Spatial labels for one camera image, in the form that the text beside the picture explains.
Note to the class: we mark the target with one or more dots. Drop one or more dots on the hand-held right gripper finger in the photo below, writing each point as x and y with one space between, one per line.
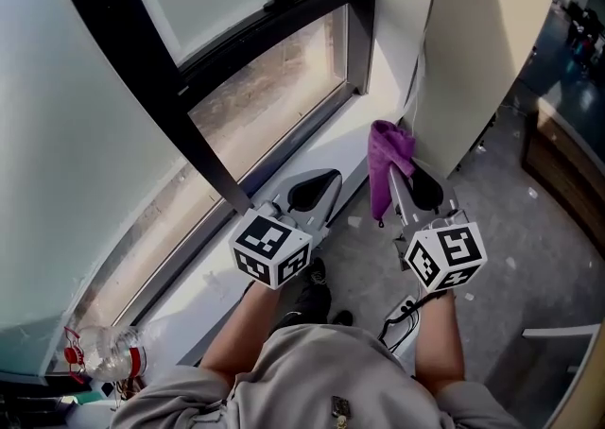
449 200
402 200

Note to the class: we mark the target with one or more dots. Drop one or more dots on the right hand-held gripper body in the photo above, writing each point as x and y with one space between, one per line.
449 252

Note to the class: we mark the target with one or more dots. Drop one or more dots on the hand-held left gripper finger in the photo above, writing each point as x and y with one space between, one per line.
286 186
331 205

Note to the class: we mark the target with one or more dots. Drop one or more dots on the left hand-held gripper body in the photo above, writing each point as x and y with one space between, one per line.
269 240

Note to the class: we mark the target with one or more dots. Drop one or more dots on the purple cloth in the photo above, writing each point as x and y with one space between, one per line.
385 148

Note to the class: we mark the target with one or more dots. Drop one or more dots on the clear window glass pane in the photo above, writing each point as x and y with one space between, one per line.
264 87

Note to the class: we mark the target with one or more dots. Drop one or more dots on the person's left forearm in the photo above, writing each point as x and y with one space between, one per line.
236 332

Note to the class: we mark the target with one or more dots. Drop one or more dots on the person's right forearm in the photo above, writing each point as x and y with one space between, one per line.
439 347

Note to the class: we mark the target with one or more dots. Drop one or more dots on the person's black left shoe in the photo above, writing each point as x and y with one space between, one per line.
317 272

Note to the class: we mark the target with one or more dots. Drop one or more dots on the person's black shoe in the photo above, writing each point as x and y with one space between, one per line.
317 272
343 317

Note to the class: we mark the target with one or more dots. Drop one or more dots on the white window sill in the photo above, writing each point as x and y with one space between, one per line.
350 143

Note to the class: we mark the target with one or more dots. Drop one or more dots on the person's black trousers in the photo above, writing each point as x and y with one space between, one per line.
309 304

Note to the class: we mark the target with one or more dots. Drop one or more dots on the white power strip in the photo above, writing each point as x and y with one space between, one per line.
402 325

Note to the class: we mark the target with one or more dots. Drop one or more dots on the person's black right shoe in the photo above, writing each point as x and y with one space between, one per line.
343 317

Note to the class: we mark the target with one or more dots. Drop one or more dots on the brown wooden cabinet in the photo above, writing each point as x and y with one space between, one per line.
567 172

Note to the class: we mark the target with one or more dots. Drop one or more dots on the beige tall cabinet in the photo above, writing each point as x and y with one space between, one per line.
482 63

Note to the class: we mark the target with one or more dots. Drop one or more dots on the person's grey sweatshirt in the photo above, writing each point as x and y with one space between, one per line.
307 380

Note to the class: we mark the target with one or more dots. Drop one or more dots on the gold pendant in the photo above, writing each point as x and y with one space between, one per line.
340 407

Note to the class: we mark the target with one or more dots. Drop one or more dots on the clear plastic bottle red label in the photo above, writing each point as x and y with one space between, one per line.
108 354

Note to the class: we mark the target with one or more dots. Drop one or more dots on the large frosted window pane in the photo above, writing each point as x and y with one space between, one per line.
47 134

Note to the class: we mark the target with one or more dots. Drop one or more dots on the black window frame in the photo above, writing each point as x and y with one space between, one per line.
118 16

